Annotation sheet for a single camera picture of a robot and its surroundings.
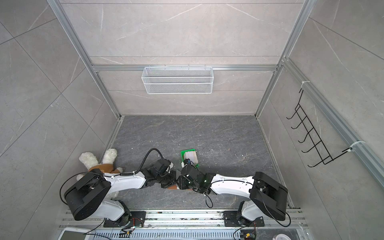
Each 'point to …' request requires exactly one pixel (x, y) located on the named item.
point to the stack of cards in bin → (192, 155)
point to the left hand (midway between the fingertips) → (182, 178)
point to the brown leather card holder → (173, 187)
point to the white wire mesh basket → (179, 80)
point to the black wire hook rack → (319, 147)
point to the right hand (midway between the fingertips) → (178, 181)
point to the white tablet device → (74, 233)
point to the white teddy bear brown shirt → (89, 162)
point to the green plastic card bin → (182, 152)
